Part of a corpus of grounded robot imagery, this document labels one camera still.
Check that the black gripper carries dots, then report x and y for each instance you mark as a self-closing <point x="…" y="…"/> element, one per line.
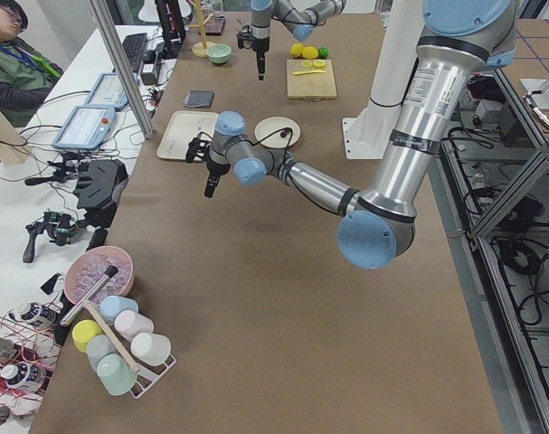
<point x="260" y="45"/>
<point x="217" y="169"/>

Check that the cream round plate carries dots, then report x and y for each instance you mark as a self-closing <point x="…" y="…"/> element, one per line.
<point x="277" y="132"/>

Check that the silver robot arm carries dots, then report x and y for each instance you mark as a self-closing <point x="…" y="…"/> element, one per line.
<point x="439" y="45"/>
<point x="300" y="23"/>

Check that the cream rabbit tray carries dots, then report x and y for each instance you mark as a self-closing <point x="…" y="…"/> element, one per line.
<point x="183" y="126"/>

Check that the yellow lemon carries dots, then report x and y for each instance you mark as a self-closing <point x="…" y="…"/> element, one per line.
<point x="309" y="53"/>
<point x="296" y="50"/>

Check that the mint green bowl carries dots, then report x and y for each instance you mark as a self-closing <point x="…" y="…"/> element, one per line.
<point x="219" y="53"/>

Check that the yellow plastic knife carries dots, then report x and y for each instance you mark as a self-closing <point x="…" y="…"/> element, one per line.
<point x="307" y="72"/>

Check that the wooden cutting board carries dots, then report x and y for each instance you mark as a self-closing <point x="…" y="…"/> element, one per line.
<point x="312" y="86"/>

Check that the wooden cup tree stand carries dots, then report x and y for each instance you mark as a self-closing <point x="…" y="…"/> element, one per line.
<point x="203" y="16"/>

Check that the green lime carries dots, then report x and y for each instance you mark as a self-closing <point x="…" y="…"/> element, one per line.
<point x="323" y="52"/>

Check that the grey folded cloth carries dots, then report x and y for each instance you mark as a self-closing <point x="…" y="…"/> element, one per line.
<point x="199" y="99"/>

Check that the black monitor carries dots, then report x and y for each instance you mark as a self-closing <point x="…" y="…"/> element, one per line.
<point x="173" y="28"/>

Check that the black keyboard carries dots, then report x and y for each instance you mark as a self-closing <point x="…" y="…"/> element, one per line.
<point x="134" y="45"/>

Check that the blue teach pendant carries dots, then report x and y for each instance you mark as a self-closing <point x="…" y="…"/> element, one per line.
<point x="85" y="128"/>
<point x="108" y="90"/>

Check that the pink bowl with ice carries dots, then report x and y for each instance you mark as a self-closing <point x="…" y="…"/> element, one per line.
<point x="91" y="266"/>

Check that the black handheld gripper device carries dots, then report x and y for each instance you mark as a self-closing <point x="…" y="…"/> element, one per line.
<point x="61" y="228"/>

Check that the pastel cup rack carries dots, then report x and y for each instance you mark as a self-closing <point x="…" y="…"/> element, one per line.
<point x="136" y="370"/>

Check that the seated person green jacket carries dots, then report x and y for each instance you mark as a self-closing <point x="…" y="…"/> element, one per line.
<point x="26" y="75"/>

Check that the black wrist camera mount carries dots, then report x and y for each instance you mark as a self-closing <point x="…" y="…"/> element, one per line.
<point x="244" y="37"/>

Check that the aluminium frame post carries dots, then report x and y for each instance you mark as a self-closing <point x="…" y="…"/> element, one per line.
<point x="113" y="44"/>

